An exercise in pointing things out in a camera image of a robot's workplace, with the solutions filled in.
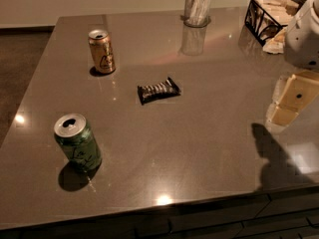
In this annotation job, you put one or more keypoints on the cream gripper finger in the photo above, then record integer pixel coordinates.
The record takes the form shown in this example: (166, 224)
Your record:
(299, 91)
(282, 117)

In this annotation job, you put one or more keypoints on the black rxbar chocolate bar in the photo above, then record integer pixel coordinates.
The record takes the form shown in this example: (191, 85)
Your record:
(162, 90)

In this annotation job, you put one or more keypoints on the orange soda can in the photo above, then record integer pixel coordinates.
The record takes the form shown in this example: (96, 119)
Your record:
(102, 51)

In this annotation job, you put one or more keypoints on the green soda can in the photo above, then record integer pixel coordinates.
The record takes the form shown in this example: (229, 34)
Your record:
(74, 136)

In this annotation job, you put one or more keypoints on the clear glass with straws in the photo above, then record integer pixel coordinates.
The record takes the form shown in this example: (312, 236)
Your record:
(196, 13)

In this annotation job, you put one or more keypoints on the black wire napkin basket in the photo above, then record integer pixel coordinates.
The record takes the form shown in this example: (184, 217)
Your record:
(266, 18)

